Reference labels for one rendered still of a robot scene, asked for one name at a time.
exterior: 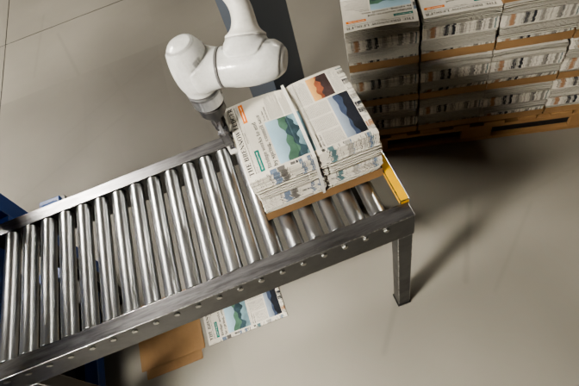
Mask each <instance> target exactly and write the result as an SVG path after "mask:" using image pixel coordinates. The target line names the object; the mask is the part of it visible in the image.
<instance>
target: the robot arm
mask: <svg viewBox="0 0 579 386"><path fill-rule="evenodd" d="M223 2H224V3H225V4H226V5H227V7H228V9H229V12H230V15H231V21H232V22H231V28H230V30H229V32H228V33H227V35H226V36H225V41H224V43H223V46H220V47H212V46H208V45H203V43H202V42H201V41H200V40H198V39H197V38H196V37H195V36H193V35H191V34H180V35H178V36H176V37H174V38H173V39H172V40H171V41H170V42H169V43H168V45H167V48H166V52H165V58H166V61H167V64H168V66H169V69H170V71H171V75H172V76H173V78H174V80H175V81H176V83H177V85H178V87H179V88H180V89H181V90H182V91H183V92H184V93H185V94H186V95H187V97H188V98H189V100H190V102H191V104H192V105H193V107H194V109H195V110H197V111H199V112H200V114H201V116H202V118H204V119H205V120H209V121H211V122H212V124H213V126H215V129H216V131H218V135H219V136H220V137H221V139H222V143H223V145H225V146H226V147H227V149H228V151H229V152H230V153H231V155H232V154H235V153H238V152H239V151H238V148H237V146H236V143H235V140H234V138H233V136H232V134H233V133H232V131H231V132H230V131H229V127H228V125H227V123H226V119H225V117H224V113H225V111H226V108H227V106H226V104H225V102H224V100H223V99H224V96H223V95H222V90H221V88H227V87H234V88H243V87H251V86H256V85H261V84H265V83H269V82H271V81H273V80H276V79H278V78H280V77H281V76H282V75H283V74H284V73H285V72H286V70H287V66H288V51H287V48H286V47H285V46H284V44H283V43H282V42H280V41H279V40H276V39H269V38H268V37H267V35H266V32H265V31H264V30H262V29H261V28H260V26H259V25H258V23H257V20H256V16H255V14H254V11H253V8H252V5H251V3H250V0H223Z"/></svg>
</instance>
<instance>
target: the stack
mask: <svg viewBox="0 0 579 386"><path fill-rule="evenodd" d="M340 7H341V13H342V20H343V29H344V36H345V42H346V52H347V58H348V62H349V66H351V65H361V64H366V63H371V62H377V61H382V60H387V59H398V58H404V57H409V56H415V55H419V48H420V59H419V63H413V64H407V65H397V66H391V67H386V68H380V69H375V70H369V71H363V72H353V73H350V78H351V82H352V87H353V88H354V90H355V91H356V92H357V94H358V97H359V98H360V100H361V102H366V101H371V100H377V99H382V98H387V97H398V96H403V95H409V94H415V93H418V89H419V93H426V92H431V91H436V90H447V89H453V88H459V87H465V86H472V85H478V84H486V81H487V83H488V84H490V83H496V82H501V81H508V80H514V79H519V78H531V77H537V76H544V75H551V74H557V71H559V72H569V71H576V70H579V38H574V39H573V37H572V38H570V39H565V40H555V41H549V42H544V43H539V44H533V45H528V46H523V47H513V48H507V49H502V50H495V48H494V50H493V51H487V52H481V53H472V54H465V55H460V56H455V57H450V58H444V59H434V60H428V61H423V62H420V60H421V55H422V54H424V53H434V52H438V51H444V50H450V49H455V48H460V47H471V46H477V45H482V44H489V43H494V42H495V40H496V42H501V41H507V40H517V39H523V38H528V37H533V36H540V35H545V34H555V33H560V32H564V31H570V30H573V29H574V28H576V30H578V29H579V0H519V1H515V2H510V3H503V2H502V0H340ZM578 103H579V77H573V78H560V79H556V80H554V81H548V82H541V83H535V84H523V85H516V86H510V87H504V88H498V89H491V90H486V89H485V90H479V91H473V92H467V93H461V94H455V95H449V96H438V97H432V98H426V99H419V98H418V99H416V100H411V101H405V102H399V103H389V104H383V105H377V106H371V107H366V110H367V112H368V113H369V115H370V117H371V119H372V120H373V122H374V124H375V125H376V127H377V130H384V129H391V128H405V127H412V126H416V123H417V122H418V126H419V125H425V124H431V123H437V122H442V121H455V120H462V119H468V118H475V117H479V116H487V115H500V114H507V113H514V112H521V111H528V110H535V109H542V108H543V107H544V106H545V107H546V108H550V107H557V106H564V105H571V104H578ZM564 117H569V119H568V120H567V121H566V122H560V123H554V124H547V125H540V126H533V127H527V128H514V129H507V130H501V131H494V132H491V129H492V127H498V126H505V125H512V124H519V123H525V122H532V121H544V120H551V119H558V118H564ZM566 128H579V109H572V110H565V111H559V112H552V113H545V114H544V113H543V114H541V115H529V116H522V117H514V118H508V119H501V120H494V121H482V122H474V123H468V124H462V125H456V126H449V127H443V128H432V129H426V130H420V131H418V130H416V131H411V132H404V133H397V134H385V135H380V141H381V143H382V147H383V150H382V151H383V152H389V151H395V150H402V149H409V148H416V147H423V146H437V145H444V144H451V143H458V142H465V141H471V140H484V139H491V138H498V137H505V136H512V135H519V134H532V133H539V132H545V131H552V130H559V129H566ZM458 131H460V134H459V136H452V137H445V138H438V139H431V140H419V141H412V142H405V143H399V144H392V145H388V140H399V139H406V138H413V137H419V136H426V135H433V134H445V133H452V132H458Z"/></svg>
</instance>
